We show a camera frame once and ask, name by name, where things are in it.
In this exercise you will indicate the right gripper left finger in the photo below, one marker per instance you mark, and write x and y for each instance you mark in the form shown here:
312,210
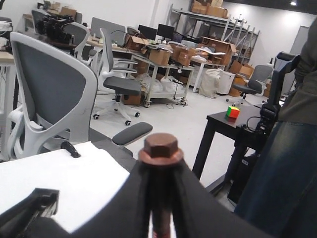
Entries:
116,218

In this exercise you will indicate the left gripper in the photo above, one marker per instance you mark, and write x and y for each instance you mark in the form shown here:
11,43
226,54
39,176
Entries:
22,218

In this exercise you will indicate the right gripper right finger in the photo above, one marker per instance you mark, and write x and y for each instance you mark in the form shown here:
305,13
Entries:
203,218

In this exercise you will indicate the copper hex flange bolt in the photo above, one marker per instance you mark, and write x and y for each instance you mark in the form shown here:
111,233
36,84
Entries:
161,151

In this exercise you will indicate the open brown cardboard box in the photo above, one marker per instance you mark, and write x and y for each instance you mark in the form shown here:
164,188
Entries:
159,55

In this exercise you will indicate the large open cardboard box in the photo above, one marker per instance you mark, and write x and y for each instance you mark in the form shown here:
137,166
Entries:
218,48

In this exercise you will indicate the black computer tower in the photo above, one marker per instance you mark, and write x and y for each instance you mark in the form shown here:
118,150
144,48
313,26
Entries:
244,178

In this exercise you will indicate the black table clamp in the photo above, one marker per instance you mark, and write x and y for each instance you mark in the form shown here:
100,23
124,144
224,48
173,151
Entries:
71,150

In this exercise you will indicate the small black table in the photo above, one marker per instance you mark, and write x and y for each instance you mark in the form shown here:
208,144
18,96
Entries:
223,129

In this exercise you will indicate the person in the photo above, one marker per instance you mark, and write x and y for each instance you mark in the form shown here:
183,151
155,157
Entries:
292,161

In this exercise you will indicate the colourful puzzle cube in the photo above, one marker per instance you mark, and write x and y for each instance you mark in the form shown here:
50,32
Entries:
232,112

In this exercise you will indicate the large white grey office chair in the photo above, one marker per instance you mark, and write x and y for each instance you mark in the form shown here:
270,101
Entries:
49,86

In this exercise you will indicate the white wheeled work table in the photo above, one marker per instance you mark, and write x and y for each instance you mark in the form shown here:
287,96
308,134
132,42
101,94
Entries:
168,79

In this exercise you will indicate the black stand with clamp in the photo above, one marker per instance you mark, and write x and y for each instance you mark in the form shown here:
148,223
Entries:
275,86

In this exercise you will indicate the black computer monitor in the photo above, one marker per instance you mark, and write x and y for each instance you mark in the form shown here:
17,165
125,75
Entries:
147,32
166,31

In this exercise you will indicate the grey metal storage shelf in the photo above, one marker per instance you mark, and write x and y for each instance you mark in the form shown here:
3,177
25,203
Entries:
213,27

